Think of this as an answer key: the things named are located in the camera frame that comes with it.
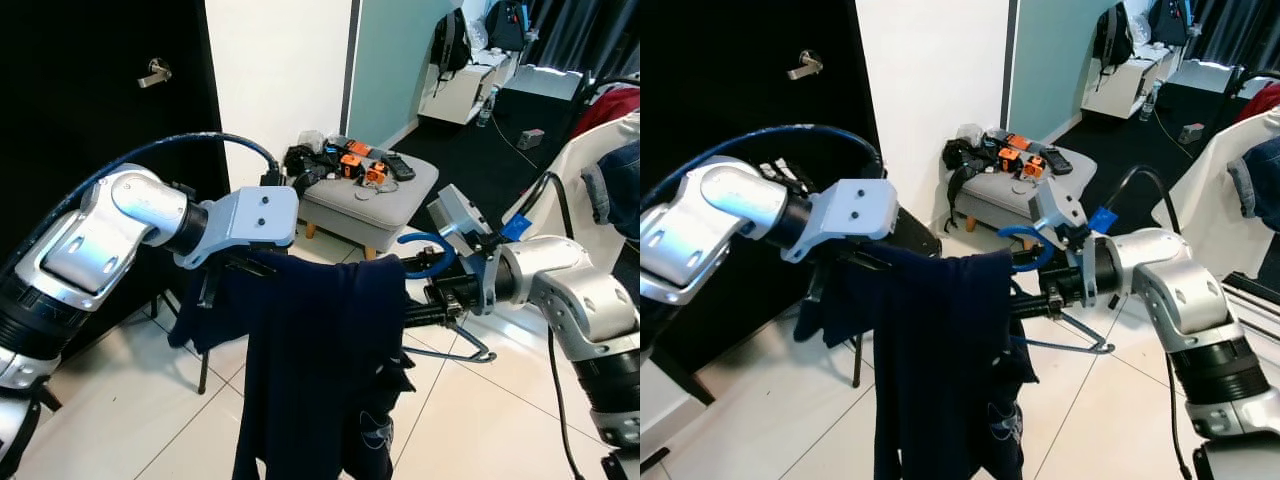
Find blue plastic hanger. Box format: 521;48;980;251
397;230;499;364
997;222;1118;357

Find dark navy shirt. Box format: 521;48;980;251
795;245;1043;480
168;250;418;480

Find black folding chair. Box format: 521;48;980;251
150;285;218;397
650;330;867;391

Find white T-shirt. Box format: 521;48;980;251
520;112;641;301
1152;108;1280;281

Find dark blue denim shorts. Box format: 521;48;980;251
1228;135;1280;233
580;140;641;241

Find white shelf unit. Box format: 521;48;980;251
418;45;523;127
1080;40;1183;121

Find red cloth with yellow star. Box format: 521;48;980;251
570;85;641;141
1235;82;1280;126

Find black backpack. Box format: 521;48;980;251
1093;3;1134;69
432;8;472;77

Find black bag with blue trim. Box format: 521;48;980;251
487;0;532;51
1148;0;1193;46

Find dark pleated curtain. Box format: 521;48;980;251
528;0;641;79
1190;0;1280;69

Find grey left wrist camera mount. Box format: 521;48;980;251
780;178;903;265
175;185;301;273

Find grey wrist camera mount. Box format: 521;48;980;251
1030;178;1106;309
428;185;503;318
175;185;301;273
780;178;903;265

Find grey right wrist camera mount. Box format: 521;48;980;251
1030;178;1106;309
428;185;503;318

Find black pouch with straps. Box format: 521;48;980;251
943;138;993;179
283;145;338;188

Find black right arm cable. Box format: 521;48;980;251
1100;165;1196;480
505;170;588;480

